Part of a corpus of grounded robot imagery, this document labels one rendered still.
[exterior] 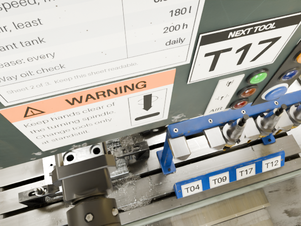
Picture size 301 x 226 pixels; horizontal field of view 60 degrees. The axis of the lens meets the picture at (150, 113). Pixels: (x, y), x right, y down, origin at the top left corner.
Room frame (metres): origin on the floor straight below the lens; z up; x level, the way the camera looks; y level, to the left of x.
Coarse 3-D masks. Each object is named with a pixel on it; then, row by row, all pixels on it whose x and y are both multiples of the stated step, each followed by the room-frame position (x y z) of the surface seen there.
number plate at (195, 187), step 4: (200, 180) 0.21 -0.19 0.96; (188, 184) 0.20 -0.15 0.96; (192, 184) 0.20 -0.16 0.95; (196, 184) 0.20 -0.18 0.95; (200, 184) 0.20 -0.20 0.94; (184, 188) 0.19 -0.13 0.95; (188, 188) 0.19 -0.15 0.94; (192, 188) 0.19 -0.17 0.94; (196, 188) 0.19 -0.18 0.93; (200, 188) 0.19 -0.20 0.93; (184, 192) 0.17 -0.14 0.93; (188, 192) 0.17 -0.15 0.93; (192, 192) 0.18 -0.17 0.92; (196, 192) 0.18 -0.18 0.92; (184, 196) 0.16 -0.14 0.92
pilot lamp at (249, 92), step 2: (252, 88) 0.17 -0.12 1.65; (254, 88) 0.17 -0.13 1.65; (248, 90) 0.17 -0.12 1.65; (250, 90) 0.17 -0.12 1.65; (252, 90) 0.17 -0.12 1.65; (254, 90) 0.17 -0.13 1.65; (244, 92) 0.17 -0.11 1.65; (246, 92) 0.17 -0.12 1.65; (248, 92) 0.17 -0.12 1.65; (250, 92) 0.17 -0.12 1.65; (252, 92) 0.17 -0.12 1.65; (254, 92) 0.17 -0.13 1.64; (242, 94) 0.17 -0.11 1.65; (244, 94) 0.17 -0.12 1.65; (246, 94) 0.17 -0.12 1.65; (248, 94) 0.17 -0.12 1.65; (250, 94) 0.17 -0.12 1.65; (252, 94) 0.17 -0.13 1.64; (242, 96) 0.17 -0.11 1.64; (244, 96) 0.17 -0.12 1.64; (246, 96) 0.17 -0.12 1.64; (248, 96) 0.17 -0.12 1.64
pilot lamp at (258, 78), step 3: (258, 75) 0.17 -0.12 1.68; (261, 75) 0.17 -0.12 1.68; (264, 75) 0.17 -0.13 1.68; (252, 78) 0.17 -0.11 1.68; (255, 78) 0.17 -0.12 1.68; (258, 78) 0.17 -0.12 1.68; (261, 78) 0.17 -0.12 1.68; (264, 78) 0.17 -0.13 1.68; (252, 81) 0.17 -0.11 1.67; (255, 81) 0.17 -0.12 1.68; (258, 81) 0.17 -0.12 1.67; (261, 81) 0.17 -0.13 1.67
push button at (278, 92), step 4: (276, 88) 0.19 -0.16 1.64; (280, 88) 0.19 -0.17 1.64; (284, 88) 0.19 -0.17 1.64; (268, 92) 0.18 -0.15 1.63; (272, 92) 0.18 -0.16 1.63; (276, 92) 0.18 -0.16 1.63; (280, 92) 0.18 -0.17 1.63; (284, 92) 0.19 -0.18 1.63; (264, 96) 0.18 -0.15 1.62; (268, 96) 0.18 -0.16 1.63; (272, 96) 0.18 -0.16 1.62; (276, 96) 0.18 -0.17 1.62; (280, 96) 0.19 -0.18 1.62; (268, 100) 0.18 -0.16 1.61
